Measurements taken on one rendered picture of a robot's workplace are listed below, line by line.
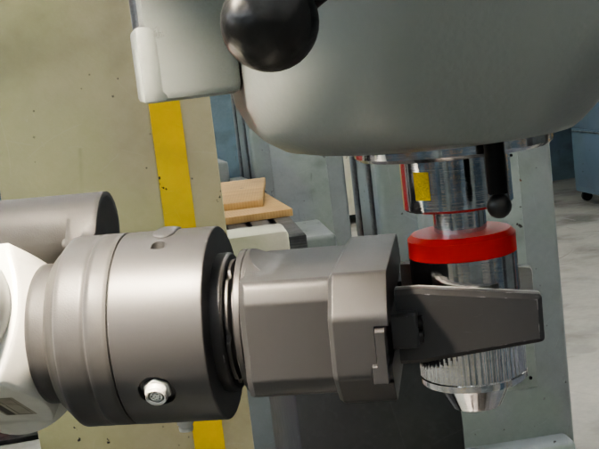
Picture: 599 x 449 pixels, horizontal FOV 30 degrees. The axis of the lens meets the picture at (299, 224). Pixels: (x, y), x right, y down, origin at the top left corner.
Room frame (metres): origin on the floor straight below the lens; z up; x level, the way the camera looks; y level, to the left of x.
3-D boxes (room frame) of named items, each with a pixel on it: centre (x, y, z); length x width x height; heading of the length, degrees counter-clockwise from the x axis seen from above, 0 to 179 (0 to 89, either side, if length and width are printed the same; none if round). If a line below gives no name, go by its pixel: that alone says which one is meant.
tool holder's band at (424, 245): (0.48, -0.07, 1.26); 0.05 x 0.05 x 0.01
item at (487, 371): (0.48, -0.07, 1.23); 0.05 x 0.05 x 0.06
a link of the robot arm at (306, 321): (0.50, 0.02, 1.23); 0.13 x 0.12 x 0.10; 171
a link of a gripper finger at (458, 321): (0.45, -0.06, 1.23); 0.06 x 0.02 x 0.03; 81
